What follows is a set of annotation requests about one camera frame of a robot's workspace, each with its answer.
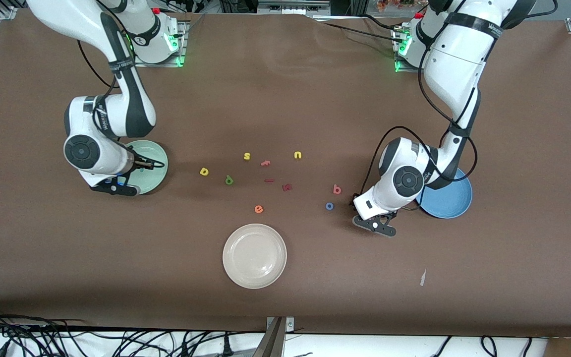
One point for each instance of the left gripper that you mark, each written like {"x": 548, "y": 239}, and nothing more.
{"x": 353, "y": 201}

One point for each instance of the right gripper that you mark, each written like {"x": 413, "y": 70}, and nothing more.
{"x": 140, "y": 164}

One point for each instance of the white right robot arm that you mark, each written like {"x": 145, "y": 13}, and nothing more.
{"x": 132, "y": 109}

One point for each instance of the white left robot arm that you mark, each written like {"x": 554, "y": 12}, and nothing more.
{"x": 459, "y": 59}

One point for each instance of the green plate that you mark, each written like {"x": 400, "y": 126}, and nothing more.
{"x": 154, "y": 176}

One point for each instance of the blue plate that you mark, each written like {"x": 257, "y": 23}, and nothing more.
{"x": 451, "y": 206}

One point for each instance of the white paper scrap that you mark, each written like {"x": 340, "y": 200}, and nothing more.
{"x": 423, "y": 278}

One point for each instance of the beige plate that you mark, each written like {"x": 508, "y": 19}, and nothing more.
{"x": 255, "y": 255}

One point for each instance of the brown paper table cover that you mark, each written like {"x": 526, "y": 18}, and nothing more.
{"x": 67, "y": 248}

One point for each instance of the colourful flowers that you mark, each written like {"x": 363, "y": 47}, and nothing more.
{"x": 394, "y": 4}

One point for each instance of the black equipment box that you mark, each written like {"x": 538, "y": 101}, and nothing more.
{"x": 290, "y": 7}

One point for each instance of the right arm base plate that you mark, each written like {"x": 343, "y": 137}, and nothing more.
{"x": 166, "y": 63}

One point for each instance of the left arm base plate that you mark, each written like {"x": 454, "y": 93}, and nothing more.
{"x": 402, "y": 69}

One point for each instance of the metal table bracket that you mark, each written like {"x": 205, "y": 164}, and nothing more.
{"x": 273, "y": 342}

